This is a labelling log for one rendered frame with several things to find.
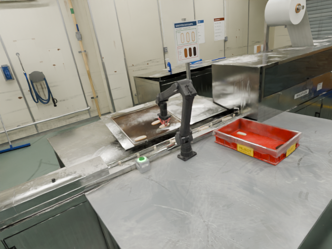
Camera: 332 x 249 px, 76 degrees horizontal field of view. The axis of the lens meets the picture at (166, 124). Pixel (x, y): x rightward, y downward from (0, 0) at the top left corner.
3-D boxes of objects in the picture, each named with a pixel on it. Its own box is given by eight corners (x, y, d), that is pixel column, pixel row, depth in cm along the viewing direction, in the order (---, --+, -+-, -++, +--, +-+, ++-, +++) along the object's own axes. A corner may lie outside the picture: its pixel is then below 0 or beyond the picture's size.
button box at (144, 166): (141, 178, 136) (138, 164, 132) (136, 173, 143) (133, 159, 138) (152, 173, 140) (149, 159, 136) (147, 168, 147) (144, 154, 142)
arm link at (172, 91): (177, 90, 122) (193, 86, 125) (174, 81, 122) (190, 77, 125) (156, 102, 162) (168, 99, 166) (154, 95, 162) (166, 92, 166)
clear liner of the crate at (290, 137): (276, 167, 124) (277, 152, 120) (212, 142, 160) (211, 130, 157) (302, 145, 141) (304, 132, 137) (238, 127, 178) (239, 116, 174)
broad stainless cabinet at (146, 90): (166, 136, 366) (158, 77, 326) (140, 120, 450) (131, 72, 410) (241, 106, 453) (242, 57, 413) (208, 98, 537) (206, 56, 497)
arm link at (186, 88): (184, 91, 114) (200, 87, 118) (173, 80, 124) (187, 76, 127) (179, 147, 143) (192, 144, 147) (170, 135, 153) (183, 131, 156)
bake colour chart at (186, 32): (177, 64, 246) (172, 21, 228) (177, 64, 246) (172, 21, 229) (199, 60, 259) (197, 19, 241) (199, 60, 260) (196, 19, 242)
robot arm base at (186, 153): (185, 161, 142) (197, 154, 148) (184, 151, 139) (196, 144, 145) (176, 157, 149) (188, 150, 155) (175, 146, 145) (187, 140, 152)
